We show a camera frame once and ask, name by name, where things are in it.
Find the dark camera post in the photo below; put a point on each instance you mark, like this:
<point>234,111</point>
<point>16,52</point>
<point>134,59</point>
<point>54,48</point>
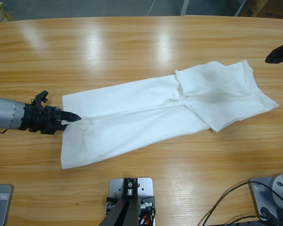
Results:
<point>122,216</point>

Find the cardboard box with blue print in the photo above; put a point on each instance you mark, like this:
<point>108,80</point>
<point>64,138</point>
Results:
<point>252,8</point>

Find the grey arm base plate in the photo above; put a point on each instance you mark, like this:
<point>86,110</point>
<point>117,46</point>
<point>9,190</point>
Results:
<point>4,207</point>
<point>255,199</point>

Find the white metal frame leg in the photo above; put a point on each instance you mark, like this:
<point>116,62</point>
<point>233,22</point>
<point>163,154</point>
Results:
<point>241,8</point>
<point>185,7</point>

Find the black bracket with silver bolt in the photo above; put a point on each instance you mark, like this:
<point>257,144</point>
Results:
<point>129,188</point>

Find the cardboard box with dark lettering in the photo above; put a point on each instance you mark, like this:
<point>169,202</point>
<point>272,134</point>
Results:
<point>276,9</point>

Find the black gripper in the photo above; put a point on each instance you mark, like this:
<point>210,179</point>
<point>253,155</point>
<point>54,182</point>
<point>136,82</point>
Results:
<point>42,120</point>

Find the white camera mounting plate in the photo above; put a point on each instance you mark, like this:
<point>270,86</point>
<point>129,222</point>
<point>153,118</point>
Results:
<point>145,186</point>

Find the white T-shirt with UNITREE print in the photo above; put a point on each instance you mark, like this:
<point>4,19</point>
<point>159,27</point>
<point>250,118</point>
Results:
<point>155,106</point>

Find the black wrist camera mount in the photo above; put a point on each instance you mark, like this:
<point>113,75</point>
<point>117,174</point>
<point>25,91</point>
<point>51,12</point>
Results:
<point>40,97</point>

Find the wooden pallet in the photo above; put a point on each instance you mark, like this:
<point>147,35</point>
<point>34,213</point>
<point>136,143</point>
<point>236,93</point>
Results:
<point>1,11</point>

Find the black block with silver connector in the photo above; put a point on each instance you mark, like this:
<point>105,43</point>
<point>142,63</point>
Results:
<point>148,201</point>

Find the black and silver clamp fitting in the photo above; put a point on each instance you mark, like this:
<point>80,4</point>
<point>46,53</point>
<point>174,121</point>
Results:
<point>109,207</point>

